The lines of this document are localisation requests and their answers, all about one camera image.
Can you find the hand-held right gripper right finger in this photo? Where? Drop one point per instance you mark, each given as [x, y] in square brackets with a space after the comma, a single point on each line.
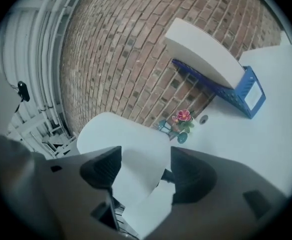
[192, 176]

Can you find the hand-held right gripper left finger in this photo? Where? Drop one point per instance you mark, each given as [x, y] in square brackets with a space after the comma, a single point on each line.
[99, 167]

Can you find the bicycle planter with pink flower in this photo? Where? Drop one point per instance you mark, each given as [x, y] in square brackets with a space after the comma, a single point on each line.
[183, 121]

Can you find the blue plastic crate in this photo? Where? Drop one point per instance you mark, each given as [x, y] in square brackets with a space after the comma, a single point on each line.
[248, 94]

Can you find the black webcam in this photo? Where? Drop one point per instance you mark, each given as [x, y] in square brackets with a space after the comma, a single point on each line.
[23, 91]

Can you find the white foam board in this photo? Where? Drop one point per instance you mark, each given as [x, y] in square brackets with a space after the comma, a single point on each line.
[203, 51]

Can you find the white window frame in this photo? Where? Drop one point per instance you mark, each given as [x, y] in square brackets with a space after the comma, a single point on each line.
[43, 46]

